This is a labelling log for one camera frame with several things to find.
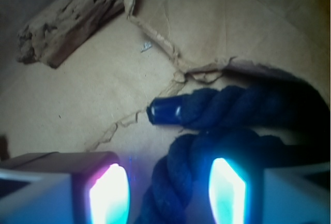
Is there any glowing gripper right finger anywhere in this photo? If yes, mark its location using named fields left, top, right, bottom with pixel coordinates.
left=199, top=138, right=330, bottom=223

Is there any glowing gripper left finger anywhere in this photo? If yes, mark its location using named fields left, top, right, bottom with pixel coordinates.
left=1, top=152, right=130, bottom=223

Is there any dark blue twisted rope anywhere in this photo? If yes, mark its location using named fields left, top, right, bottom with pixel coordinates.
left=134, top=85, right=329, bottom=224

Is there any brown wood bark piece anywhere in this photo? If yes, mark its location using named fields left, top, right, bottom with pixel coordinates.
left=17, top=0, right=124, bottom=69

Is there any brown paper bag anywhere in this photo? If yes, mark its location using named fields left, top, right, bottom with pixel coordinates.
left=1, top=0, right=330, bottom=165

